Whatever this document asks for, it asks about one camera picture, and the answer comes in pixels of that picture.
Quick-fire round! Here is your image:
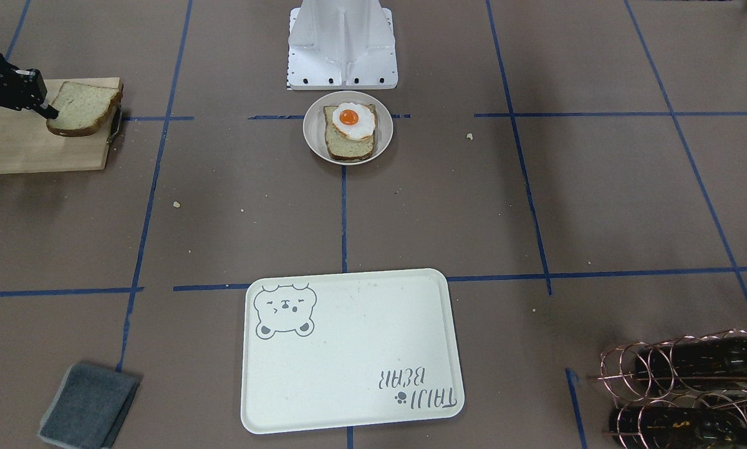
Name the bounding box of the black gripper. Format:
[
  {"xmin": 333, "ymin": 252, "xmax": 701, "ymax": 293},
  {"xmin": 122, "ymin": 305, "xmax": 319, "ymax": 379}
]
[{"xmin": 0, "ymin": 53, "xmax": 59, "ymax": 120}]

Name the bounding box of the bread slice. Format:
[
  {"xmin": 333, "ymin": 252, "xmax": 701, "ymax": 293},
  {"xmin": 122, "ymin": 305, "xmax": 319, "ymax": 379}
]
[
  {"xmin": 46, "ymin": 80, "xmax": 123, "ymax": 137},
  {"xmin": 323, "ymin": 105, "xmax": 375, "ymax": 161}
]

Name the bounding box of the cream bear tray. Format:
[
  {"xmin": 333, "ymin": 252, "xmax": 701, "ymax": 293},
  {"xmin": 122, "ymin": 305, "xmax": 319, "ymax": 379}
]
[{"xmin": 239, "ymin": 268, "xmax": 465, "ymax": 435}]

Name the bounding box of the wooden cutting board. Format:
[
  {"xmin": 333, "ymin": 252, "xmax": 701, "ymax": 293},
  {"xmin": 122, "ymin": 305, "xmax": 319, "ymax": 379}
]
[{"xmin": 0, "ymin": 107, "xmax": 116, "ymax": 174}]

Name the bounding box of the white round plate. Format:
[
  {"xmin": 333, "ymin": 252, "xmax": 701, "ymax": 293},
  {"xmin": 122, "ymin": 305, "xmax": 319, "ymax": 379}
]
[{"xmin": 302, "ymin": 90, "xmax": 394, "ymax": 166}]

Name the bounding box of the grey folded cloth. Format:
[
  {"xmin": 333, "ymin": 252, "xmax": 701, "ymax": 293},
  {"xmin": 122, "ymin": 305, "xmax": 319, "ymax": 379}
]
[{"xmin": 37, "ymin": 363, "xmax": 140, "ymax": 448}]

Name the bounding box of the fried egg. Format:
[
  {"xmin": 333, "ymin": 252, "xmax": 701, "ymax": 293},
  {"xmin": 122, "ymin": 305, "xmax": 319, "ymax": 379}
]
[{"xmin": 330, "ymin": 102, "xmax": 377, "ymax": 140}]

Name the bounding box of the dark green wine bottle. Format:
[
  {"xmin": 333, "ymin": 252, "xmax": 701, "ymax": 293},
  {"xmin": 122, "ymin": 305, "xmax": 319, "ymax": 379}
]
[{"xmin": 635, "ymin": 336, "xmax": 747, "ymax": 392}]

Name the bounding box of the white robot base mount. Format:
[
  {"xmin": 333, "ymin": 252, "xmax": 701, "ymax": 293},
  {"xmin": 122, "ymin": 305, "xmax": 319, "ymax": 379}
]
[{"xmin": 286, "ymin": 1, "xmax": 399, "ymax": 90}]

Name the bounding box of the copper wire bottle rack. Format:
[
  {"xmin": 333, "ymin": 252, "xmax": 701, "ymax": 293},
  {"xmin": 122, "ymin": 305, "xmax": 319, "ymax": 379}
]
[{"xmin": 595, "ymin": 329, "xmax": 747, "ymax": 448}]

